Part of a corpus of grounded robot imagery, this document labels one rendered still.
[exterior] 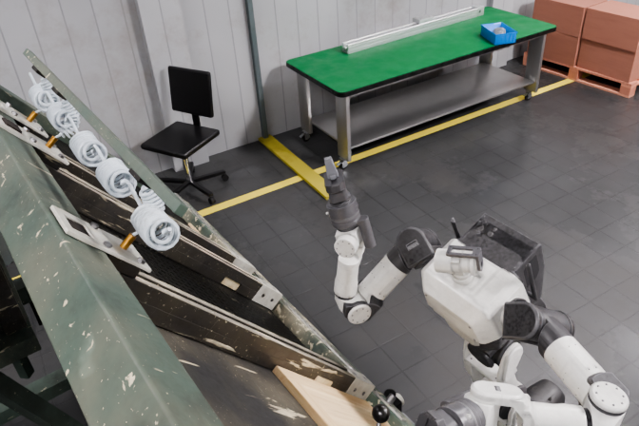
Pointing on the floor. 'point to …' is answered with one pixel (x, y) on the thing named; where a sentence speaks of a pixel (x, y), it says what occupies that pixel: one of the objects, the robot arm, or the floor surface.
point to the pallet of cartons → (590, 39)
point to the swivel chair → (197, 97)
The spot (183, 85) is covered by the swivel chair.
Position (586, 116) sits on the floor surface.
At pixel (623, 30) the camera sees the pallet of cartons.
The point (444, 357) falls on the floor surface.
